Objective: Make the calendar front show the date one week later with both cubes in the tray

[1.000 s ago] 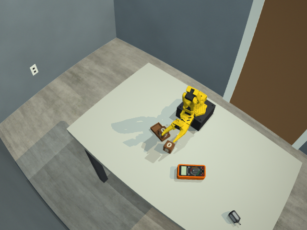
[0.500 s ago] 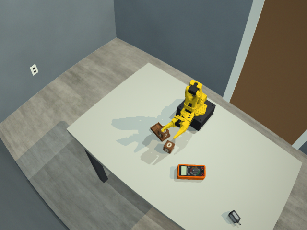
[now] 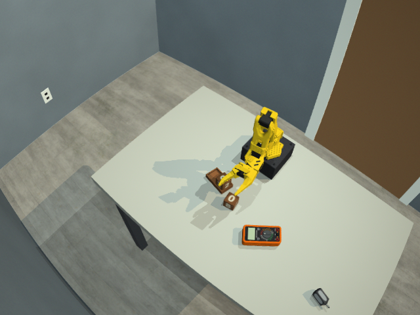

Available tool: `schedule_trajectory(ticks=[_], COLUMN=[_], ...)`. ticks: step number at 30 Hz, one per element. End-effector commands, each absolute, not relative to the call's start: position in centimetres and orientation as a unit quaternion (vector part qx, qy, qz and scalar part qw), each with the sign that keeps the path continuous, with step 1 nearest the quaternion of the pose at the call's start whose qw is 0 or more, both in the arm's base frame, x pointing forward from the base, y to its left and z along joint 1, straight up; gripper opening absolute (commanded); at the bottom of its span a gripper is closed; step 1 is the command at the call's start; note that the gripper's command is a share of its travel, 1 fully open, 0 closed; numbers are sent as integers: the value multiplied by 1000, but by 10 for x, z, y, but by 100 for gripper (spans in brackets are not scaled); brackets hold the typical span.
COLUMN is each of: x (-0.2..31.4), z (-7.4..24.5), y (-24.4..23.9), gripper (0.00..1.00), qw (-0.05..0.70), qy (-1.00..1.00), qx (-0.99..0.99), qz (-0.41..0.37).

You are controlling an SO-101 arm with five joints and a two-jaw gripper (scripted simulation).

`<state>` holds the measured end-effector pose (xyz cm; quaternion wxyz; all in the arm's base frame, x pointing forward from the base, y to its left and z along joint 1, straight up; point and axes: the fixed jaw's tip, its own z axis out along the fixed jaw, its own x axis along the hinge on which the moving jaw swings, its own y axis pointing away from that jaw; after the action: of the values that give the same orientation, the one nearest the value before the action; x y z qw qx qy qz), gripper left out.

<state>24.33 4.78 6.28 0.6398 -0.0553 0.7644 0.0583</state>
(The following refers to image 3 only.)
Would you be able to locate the orange digital multimeter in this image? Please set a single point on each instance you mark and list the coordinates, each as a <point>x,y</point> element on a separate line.
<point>261,235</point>

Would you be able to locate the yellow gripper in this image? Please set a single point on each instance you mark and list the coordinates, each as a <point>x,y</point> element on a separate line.
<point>241,170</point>

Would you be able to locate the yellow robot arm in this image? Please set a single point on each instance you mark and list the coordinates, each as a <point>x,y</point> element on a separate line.
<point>262,141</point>

